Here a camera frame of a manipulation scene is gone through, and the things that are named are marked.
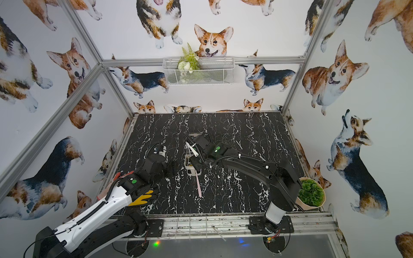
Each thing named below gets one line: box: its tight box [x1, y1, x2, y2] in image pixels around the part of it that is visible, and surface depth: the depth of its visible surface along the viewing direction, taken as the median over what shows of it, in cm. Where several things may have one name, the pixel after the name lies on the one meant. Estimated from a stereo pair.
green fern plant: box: [176, 42, 201, 74], surface depth 85 cm
